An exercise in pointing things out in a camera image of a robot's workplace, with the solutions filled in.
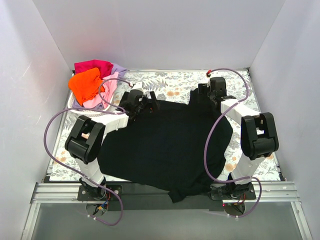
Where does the black t shirt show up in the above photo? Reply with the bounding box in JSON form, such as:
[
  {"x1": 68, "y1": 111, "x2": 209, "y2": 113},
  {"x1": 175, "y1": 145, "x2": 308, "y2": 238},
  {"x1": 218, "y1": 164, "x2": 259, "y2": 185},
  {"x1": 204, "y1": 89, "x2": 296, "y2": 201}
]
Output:
[{"x1": 97, "y1": 90, "x2": 233, "y2": 203}]

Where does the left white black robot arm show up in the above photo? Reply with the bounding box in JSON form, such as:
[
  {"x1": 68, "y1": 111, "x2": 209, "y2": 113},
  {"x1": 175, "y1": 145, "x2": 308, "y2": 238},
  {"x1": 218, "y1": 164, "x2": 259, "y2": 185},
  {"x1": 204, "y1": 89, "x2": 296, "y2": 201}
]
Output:
[{"x1": 64, "y1": 88, "x2": 160, "y2": 200}]

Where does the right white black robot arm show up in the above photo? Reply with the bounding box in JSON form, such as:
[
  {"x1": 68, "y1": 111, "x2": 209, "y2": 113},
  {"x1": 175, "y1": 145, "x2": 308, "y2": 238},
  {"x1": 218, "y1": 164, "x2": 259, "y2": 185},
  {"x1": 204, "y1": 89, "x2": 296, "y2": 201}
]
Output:
[{"x1": 197, "y1": 77, "x2": 279, "y2": 199}]

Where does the floral patterned table mat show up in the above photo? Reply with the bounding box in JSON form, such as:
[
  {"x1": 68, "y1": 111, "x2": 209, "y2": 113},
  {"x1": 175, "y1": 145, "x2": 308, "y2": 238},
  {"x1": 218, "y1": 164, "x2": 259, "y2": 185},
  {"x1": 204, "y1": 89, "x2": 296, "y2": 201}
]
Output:
[{"x1": 47, "y1": 70, "x2": 282, "y2": 182}]

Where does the pink t shirt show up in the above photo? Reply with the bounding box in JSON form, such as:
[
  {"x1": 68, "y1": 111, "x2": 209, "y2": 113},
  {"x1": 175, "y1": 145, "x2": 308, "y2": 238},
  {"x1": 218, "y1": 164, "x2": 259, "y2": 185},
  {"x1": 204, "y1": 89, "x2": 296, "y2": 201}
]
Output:
[{"x1": 82, "y1": 72, "x2": 118, "y2": 109}]

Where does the lavender t shirt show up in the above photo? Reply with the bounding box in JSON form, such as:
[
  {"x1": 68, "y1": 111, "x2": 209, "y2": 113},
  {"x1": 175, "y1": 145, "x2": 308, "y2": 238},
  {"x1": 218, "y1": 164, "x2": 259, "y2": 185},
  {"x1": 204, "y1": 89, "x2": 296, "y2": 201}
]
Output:
[{"x1": 111, "y1": 63, "x2": 128, "y2": 79}]

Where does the magenta t shirt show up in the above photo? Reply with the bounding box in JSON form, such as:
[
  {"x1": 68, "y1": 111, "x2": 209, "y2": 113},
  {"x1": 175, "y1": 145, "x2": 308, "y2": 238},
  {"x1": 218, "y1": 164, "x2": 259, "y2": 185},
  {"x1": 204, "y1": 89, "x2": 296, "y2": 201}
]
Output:
[{"x1": 74, "y1": 59, "x2": 114, "y2": 76}]

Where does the white plastic laundry basket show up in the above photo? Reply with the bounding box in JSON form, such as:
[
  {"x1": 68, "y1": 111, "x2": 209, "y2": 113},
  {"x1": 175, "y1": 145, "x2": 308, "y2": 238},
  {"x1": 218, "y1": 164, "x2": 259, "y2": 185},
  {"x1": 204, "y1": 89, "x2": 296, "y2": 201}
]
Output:
[{"x1": 66, "y1": 92, "x2": 115, "y2": 118}]

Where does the orange t shirt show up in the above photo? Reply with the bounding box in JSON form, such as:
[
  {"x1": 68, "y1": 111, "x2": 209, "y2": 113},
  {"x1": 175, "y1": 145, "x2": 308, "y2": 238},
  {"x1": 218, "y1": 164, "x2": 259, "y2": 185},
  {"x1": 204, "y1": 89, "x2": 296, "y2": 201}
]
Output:
[{"x1": 68, "y1": 67, "x2": 103, "y2": 106}]

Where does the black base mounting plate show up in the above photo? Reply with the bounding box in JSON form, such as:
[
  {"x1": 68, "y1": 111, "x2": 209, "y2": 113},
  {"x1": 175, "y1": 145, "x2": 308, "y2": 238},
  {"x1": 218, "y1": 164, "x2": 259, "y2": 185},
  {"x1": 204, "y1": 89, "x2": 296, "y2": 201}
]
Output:
[{"x1": 77, "y1": 183, "x2": 258, "y2": 214}]

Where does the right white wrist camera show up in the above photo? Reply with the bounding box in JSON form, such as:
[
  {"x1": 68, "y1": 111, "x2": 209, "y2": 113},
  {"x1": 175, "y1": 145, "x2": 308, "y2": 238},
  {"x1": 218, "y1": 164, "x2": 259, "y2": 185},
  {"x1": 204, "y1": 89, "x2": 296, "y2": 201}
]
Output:
[{"x1": 206, "y1": 69, "x2": 217, "y2": 85}]

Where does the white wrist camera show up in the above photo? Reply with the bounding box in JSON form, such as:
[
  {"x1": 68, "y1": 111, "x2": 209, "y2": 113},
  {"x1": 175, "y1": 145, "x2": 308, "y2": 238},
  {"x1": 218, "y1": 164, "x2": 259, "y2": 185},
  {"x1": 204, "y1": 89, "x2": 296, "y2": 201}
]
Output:
[
  {"x1": 206, "y1": 69, "x2": 217, "y2": 85},
  {"x1": 129, "y1": 81, "x2": 144, "y2": 92}
]

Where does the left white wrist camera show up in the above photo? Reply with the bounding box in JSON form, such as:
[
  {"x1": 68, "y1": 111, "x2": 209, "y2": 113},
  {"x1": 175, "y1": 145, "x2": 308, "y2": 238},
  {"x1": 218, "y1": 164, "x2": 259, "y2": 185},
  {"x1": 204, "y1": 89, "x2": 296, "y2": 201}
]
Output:
[{"x1": 129, "y1": 81, "x2": 144, "y2": 92}]

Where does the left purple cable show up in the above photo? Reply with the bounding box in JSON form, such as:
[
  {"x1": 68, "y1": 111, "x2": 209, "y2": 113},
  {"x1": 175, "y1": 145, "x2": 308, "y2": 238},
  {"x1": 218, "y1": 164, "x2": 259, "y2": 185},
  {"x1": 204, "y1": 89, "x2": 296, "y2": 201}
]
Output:
[{"x1": 43, "y1": 77, "x2": 125, "y2": 227}]

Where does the purple cable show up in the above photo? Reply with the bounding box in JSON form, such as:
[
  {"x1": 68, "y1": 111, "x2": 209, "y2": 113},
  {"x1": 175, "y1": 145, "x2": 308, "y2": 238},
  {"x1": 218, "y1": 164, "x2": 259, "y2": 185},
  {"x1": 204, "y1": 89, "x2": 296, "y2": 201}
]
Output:
[
  {"x1": 43, "y1": 77, "x2": 125, "y2": 227},
  {"x1": 203, "y1": 67, "x2": 263, "y2": 219}
]

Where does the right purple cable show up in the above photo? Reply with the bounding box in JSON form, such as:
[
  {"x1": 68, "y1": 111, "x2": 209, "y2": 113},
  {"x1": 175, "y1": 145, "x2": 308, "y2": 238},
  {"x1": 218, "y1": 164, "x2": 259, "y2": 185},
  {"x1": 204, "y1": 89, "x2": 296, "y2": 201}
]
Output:
[{"x1": 203, "y1": 67, "x2": 263, "y2": 219}]

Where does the aluminium frame rail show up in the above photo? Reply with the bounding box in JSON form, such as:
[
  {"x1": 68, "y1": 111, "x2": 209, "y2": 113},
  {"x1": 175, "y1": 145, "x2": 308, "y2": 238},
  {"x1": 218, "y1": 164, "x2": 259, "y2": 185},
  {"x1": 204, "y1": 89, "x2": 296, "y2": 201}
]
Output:
[{"x1": 31, "y1": 181, "x2": 301, "y2": 203}]

